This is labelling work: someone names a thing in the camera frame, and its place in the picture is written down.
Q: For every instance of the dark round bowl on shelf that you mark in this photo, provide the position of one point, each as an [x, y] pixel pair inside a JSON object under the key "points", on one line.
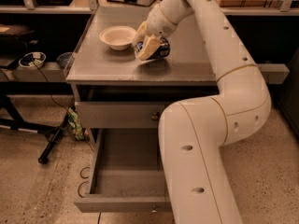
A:
{"points": [[64, 59]]}

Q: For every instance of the grey metal shelf rack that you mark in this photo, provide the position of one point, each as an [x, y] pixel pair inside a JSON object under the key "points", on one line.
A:
{"points": [[37, 73]]}

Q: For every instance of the blue white bowl on shelf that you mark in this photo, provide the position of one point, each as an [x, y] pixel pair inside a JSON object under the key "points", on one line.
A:
{"points": [[32, 60]]}

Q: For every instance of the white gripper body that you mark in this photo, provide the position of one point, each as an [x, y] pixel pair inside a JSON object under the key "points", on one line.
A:
{"points": [[158, 24]]}

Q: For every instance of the open grey middle drawer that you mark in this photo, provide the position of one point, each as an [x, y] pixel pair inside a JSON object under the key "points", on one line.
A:
{"points": [[126, 174]]}

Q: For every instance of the white paper bowl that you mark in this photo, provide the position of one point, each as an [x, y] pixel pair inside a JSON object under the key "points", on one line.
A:
{"points": [[118, 37]]}

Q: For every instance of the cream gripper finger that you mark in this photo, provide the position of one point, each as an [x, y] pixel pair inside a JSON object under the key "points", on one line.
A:
{"points": [[141, 34], [147, 47]]}

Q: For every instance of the blue pepsi can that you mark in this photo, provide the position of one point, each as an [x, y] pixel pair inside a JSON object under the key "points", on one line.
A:
{"points": [[159, 53]]}

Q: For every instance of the closed grey top drawer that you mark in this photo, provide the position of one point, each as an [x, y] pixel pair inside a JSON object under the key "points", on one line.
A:
{"points": [[119, 114]]}

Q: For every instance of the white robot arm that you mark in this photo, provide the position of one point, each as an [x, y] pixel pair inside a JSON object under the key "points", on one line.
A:
{"points": [[192, 131]]}

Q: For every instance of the grey drawer cabinet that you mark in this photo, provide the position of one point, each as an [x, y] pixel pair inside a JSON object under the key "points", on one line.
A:
{"points": [[209, 88]]}

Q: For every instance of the black bag on shelf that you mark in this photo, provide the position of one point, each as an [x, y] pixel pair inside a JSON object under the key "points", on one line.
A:
{"points": [[15, 37]]}

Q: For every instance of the green chip bag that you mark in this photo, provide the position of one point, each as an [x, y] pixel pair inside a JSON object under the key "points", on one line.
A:
{"points": [[75, 125]]}

